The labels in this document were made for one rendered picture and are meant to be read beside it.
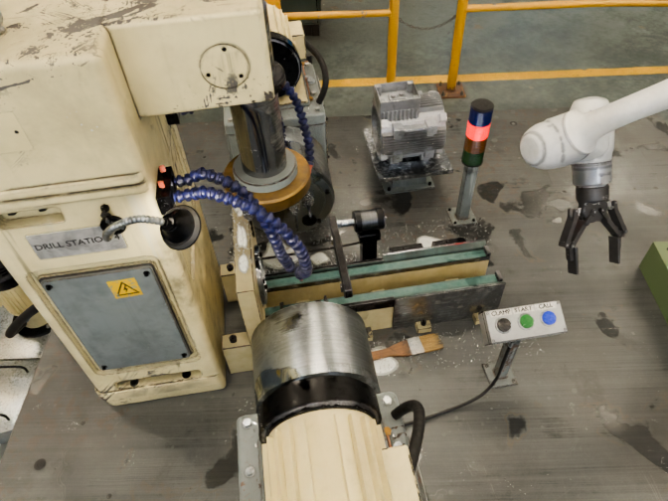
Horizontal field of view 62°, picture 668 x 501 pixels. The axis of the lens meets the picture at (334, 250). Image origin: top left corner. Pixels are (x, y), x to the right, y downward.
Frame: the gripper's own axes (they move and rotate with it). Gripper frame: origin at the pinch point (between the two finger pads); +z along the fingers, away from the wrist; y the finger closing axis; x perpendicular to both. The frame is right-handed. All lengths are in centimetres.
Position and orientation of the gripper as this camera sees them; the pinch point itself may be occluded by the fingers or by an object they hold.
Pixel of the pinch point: (593, 263)
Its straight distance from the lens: 156.6
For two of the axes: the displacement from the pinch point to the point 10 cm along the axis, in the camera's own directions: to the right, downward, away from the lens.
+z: 1.3, 9.7, 2.2
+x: -3.5, -1.6, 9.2
